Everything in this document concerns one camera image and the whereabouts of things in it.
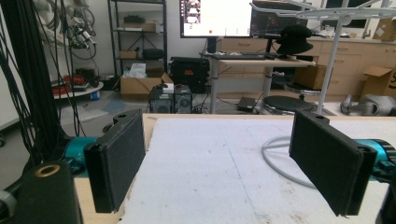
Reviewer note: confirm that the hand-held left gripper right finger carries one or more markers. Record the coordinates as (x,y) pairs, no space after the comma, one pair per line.
(327,161)

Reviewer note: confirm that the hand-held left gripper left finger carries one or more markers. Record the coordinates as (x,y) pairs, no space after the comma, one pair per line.
(120,161)

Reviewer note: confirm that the black round stool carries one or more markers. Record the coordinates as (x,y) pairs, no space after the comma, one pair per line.
(288,104)

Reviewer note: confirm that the black computer tower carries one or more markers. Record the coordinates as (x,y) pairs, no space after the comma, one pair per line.
(160,101)
(182,99)

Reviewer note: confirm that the grey machine part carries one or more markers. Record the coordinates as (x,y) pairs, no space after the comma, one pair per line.
(373,105)

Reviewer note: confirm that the open cardboard box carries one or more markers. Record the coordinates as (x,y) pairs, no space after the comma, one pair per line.
(137,86)

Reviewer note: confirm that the round white table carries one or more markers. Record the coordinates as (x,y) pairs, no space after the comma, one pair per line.
(84,89)

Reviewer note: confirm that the white foam mat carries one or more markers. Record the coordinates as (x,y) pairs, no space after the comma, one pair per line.
(202,171)

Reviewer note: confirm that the white plastic bag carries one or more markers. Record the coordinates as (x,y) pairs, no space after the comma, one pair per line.
(138,70)

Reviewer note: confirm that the open-flap cardboard box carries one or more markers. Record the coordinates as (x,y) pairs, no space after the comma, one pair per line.
(378,82)

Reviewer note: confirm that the flat black device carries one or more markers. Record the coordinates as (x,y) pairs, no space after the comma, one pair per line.
(247,104)

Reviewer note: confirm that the white metal stand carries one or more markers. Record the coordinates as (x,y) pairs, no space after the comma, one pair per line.
(332,62)

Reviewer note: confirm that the black hard case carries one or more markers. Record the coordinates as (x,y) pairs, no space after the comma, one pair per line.
(190,74)

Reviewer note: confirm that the black bag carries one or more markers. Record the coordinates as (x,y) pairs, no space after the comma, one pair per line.
(153,54)

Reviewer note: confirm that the wooden office desk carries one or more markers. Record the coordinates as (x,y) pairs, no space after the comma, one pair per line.
(249,62)

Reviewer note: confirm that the black hat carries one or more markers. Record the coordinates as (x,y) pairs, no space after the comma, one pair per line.
(294,39)

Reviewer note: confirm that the black metal shelf rack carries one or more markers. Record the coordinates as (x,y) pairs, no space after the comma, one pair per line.
(164,37)

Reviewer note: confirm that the black keyboard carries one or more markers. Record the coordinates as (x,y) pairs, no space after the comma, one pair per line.
(239,56)

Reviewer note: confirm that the small cardboard box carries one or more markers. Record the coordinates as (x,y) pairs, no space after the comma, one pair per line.
(385,29)

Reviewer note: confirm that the dark computer monitor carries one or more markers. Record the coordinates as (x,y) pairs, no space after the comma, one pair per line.
(271,25)

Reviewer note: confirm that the bright computer monitor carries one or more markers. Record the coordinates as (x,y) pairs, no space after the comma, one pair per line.
(218,18)

